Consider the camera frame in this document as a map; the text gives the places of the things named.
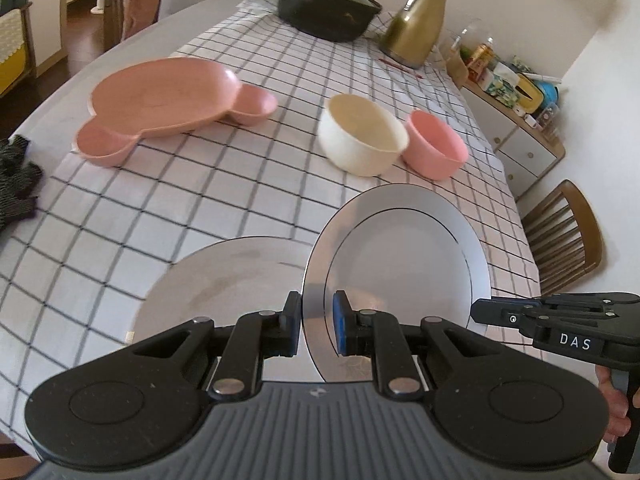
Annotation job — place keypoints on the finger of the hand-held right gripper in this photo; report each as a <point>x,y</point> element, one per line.
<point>492,314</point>
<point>590,301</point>

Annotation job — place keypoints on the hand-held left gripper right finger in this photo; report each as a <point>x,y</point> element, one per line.
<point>340,322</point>

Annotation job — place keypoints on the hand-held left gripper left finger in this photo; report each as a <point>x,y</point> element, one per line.
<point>294,322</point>

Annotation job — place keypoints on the pink bowl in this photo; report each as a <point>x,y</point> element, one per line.
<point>432,142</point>

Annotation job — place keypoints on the person's right hand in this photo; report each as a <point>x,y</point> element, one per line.
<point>614,400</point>

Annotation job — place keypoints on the wooden spindle-back chair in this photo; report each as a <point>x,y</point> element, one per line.
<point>565,230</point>

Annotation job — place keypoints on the plain white plate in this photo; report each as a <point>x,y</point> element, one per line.
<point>225,280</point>

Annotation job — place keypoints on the white checked tablecloth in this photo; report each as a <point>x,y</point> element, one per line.
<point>200,195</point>

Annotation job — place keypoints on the white wooden cabinet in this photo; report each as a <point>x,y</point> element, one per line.
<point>520,145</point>

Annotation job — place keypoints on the small clear jar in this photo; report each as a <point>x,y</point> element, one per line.
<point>547,117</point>

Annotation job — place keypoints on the cream bowl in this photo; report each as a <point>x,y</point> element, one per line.
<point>360,130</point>

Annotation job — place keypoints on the blue container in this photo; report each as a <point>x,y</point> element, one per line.
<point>549,95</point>

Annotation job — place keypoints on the yellow container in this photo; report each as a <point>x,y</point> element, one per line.
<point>529,92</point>

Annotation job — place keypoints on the green printed tissue pack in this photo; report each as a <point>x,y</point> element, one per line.
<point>502,85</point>

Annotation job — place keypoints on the orange drink can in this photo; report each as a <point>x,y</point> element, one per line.
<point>481,62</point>

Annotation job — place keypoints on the pink bear-shaped plate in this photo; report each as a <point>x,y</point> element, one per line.
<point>165,95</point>

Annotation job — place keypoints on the red chopsticks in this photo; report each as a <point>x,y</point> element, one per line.
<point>400,66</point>

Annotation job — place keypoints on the clear glass jar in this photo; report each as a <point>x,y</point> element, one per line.
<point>462,42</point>

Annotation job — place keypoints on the gold thermos jug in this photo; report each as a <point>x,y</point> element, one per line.
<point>417,25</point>

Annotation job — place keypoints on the black cooking pot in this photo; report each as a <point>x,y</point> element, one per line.
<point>320,17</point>

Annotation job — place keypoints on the dark knitted glove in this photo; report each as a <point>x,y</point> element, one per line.
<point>15,180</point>

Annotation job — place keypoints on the brown cloth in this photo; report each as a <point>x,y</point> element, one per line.
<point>145,2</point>

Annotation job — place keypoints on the dark wooden chair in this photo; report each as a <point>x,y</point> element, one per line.
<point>114,15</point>

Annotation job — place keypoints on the yellow sofa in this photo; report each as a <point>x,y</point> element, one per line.
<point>12,45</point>

